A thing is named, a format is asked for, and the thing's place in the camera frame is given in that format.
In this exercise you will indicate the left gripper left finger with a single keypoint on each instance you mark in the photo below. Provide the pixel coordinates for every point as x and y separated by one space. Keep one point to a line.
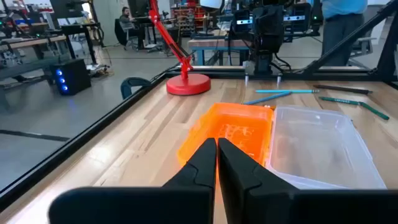
192 177

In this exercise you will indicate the red desk lamp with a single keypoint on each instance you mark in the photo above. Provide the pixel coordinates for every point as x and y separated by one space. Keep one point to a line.
188 85

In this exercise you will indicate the clear supply box orange lid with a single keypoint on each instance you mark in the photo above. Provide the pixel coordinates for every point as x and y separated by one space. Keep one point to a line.
239 124

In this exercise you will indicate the black desk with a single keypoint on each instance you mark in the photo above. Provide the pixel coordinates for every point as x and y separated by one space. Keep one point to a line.
77 29

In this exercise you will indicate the standing person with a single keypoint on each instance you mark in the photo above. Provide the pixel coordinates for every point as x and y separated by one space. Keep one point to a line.
342 31

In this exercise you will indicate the dark brown pencil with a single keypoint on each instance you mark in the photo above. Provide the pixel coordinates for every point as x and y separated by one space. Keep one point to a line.
342 89

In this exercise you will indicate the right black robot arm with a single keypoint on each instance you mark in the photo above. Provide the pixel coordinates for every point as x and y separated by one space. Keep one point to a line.
267 31

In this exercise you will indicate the blue legged workbench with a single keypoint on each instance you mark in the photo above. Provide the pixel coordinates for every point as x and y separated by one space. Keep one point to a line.
214 43

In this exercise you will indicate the black computer tower blue lights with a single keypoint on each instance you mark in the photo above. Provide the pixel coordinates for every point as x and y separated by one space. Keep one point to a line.
73 77

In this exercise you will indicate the wooden workbench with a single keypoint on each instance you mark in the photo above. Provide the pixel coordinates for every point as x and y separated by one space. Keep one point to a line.
31 42

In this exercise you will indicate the grey office chair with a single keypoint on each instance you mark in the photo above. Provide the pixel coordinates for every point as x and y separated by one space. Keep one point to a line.
365 43

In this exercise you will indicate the seated person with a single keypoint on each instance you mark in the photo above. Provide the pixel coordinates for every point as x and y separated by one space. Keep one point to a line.
130 25

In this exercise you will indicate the light blue pencil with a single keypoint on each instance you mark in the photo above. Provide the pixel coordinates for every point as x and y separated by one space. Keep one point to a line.
286 91

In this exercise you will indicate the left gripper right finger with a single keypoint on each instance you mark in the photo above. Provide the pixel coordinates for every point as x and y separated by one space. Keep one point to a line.
242 186

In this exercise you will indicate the black office chair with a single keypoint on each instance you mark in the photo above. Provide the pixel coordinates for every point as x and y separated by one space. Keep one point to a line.
119 31

